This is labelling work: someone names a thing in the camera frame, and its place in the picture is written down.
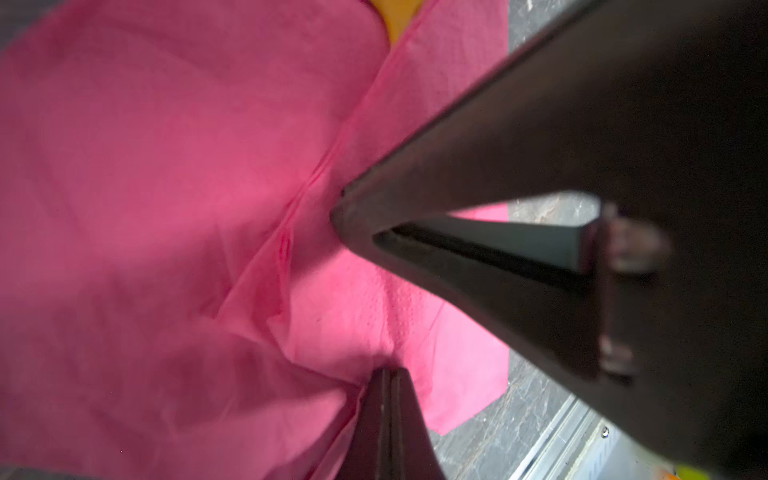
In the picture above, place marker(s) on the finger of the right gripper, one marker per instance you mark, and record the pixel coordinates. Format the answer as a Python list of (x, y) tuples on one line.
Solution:
[(599, 204)]

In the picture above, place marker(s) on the magenta paper napkin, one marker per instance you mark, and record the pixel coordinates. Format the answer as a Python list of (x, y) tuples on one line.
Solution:
[(174, 301)]

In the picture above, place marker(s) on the yellow plastic spoon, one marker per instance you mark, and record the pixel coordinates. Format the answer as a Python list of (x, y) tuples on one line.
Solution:
[(396, 15)]

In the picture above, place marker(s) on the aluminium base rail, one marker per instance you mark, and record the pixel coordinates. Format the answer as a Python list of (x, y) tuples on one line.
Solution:
[(579, 443)]

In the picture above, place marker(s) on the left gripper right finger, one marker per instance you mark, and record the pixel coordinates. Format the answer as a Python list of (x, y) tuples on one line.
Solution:
[(411, 451)]

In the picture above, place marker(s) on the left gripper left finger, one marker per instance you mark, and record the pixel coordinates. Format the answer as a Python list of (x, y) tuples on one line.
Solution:
[(369, 454)]

